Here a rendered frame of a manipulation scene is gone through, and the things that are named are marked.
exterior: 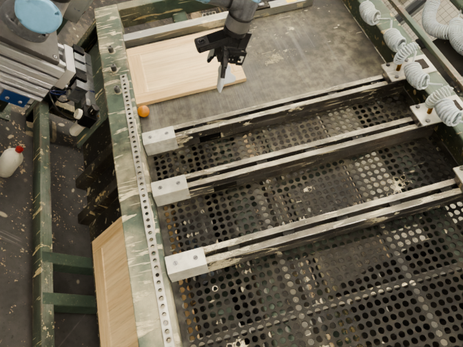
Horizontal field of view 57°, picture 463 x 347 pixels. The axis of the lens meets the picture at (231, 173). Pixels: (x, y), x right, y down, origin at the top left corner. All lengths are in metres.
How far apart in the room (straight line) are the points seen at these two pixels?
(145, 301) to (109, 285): 0.63
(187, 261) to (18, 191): 1.33
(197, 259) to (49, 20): 0.80
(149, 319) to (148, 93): 0.98
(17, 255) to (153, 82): 1.04
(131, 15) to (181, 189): 1.17
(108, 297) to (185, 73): 1.04
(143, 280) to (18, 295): 0.91
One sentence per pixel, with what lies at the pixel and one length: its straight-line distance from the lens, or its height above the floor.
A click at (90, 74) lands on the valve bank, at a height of 0.74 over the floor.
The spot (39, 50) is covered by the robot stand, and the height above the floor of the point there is 1.04.
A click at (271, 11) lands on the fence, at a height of 1.45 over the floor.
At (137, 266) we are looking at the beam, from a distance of 1.43.
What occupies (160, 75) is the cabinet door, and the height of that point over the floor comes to 0.99.
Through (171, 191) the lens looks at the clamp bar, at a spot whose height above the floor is 0.98.
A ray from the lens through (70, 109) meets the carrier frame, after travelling 2.80.
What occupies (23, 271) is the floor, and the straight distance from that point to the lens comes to 2.26.
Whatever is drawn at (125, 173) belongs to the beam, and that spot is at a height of 0.85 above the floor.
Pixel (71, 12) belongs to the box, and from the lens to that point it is 2.30.
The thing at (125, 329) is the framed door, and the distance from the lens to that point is 1.86.
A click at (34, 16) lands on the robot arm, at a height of 1.20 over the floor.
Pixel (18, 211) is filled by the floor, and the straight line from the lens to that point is 2.41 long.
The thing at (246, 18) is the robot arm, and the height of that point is 1.55.
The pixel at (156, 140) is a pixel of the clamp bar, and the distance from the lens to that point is 1.65.
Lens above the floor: 1.85
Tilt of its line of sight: 28 degrees down
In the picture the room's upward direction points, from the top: 52 degrees clockwise
